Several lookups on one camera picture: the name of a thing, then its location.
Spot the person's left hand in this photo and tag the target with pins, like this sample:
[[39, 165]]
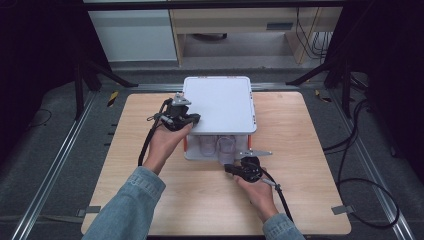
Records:
[[163, 143]]

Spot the white lidded plastic box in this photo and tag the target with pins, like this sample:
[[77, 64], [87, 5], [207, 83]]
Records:
[[220, 103]]

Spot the yellow black tape strip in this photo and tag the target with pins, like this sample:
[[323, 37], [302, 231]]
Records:
[[322, 96], [112, 98]]

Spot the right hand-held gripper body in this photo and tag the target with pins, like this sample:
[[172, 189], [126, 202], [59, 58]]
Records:
[[250, 166]]

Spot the metal cross rail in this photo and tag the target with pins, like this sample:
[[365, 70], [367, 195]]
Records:
[[156, 87]]

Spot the person's right hand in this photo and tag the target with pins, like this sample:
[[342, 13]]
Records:
[[260, 196]]

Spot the metal floor rail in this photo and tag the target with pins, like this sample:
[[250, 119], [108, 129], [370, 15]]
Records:
[[373, 180], [50, 180]]

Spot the white cabinet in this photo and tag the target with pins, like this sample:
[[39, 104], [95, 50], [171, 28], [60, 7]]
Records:
[[133, 35]]

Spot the black tripod stand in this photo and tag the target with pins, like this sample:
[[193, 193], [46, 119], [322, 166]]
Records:
[[346, 93], [79, 93]]

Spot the grey tape piece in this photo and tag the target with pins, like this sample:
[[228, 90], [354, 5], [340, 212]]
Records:
[[342, 209], [89, 210]]

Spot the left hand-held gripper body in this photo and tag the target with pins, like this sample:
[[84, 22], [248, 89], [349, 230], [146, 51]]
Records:
[[175, 115]]

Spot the light wooden desk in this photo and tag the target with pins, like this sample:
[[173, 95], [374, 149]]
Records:
[[233, 20]]

